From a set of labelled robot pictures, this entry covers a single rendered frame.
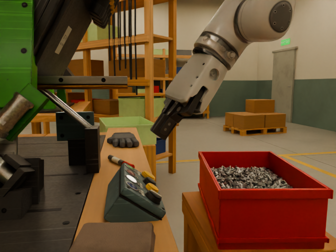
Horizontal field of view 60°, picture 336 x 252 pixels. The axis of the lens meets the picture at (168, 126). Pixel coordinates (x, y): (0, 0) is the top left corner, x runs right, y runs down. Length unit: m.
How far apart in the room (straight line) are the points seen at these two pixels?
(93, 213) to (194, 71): 0.30
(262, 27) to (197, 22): 9.80
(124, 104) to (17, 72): 2.94
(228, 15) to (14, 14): 0.39
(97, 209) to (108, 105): 3.28
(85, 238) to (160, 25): 9.68
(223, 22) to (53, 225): 0.44
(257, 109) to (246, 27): 6.68
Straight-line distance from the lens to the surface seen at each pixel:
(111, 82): 0.69
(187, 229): 0.86
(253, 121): 6.65
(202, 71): 0.51
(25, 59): 0.60
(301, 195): 0.60
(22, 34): 0.62
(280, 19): 0.51
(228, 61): 0.55
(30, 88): 0.58
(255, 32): 0.51
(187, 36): 10.12
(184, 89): 0.51
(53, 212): 0.54
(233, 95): 10.59
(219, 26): 0.55
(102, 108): 3.87
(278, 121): 7.08
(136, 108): 3.38
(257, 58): 11.01
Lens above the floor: 1.11
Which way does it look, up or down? 8 degrees down
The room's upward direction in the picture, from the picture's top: straight up
